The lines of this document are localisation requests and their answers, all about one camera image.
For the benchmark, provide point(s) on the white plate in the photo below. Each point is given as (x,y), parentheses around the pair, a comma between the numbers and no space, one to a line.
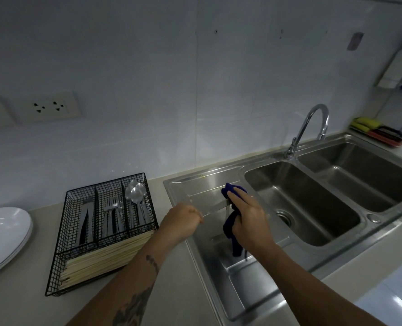
(4,234)
(27,242)

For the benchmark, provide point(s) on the bundle of wooden chopsticks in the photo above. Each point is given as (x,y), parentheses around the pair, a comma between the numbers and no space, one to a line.
(102,259)

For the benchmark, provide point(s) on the dark scouring pad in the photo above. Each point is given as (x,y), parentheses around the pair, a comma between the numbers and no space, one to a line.
(389,133)

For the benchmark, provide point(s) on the red sponge tray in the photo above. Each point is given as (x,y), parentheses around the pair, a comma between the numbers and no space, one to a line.
(391,143)

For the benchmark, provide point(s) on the chrome faucet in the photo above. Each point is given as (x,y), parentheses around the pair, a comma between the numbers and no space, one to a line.
(323,108)

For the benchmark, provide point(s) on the person's left hand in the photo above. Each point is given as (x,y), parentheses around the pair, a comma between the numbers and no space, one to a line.
(180,224)

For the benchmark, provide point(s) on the yellow sponge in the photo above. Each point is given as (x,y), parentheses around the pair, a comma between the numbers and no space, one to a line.
(365,123)

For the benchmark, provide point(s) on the person's left forearm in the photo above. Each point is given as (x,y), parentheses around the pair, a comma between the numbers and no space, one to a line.
(126,288)

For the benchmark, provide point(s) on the person's right hand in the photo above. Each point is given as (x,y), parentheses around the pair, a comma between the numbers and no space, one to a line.
(252,227)

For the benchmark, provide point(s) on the white spray bottle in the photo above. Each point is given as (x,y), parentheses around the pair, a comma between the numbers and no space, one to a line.
(396,69)

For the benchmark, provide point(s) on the dark blue cloth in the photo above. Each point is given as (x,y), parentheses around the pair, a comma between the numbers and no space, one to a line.
(231,227)

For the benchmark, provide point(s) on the stainless steel double sink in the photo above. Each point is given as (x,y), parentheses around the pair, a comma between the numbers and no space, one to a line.
(306,200)

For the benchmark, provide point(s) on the person's right forearm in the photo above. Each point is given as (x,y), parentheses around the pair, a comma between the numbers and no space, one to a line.
(309,291)

